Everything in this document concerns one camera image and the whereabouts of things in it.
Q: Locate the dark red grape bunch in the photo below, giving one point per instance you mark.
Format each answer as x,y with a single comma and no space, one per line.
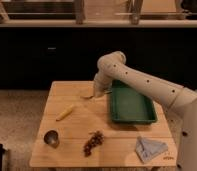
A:
96,139

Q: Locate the folded grey cloth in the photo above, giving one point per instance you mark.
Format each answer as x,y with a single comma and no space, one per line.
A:
148,149

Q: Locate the wooden shelf rail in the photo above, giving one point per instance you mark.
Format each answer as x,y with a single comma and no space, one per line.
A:
98,13

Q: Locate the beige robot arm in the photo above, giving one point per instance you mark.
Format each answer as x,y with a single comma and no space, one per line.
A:
176,98

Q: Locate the small metal cup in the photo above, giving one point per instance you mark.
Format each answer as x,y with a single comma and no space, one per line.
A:
51,138

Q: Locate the wooden table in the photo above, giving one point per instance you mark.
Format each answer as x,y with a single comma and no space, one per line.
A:
88,116

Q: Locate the green plastic tray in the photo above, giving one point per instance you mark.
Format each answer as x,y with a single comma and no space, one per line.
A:
127,106

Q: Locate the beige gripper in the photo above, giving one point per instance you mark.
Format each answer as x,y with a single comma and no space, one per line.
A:
99,86

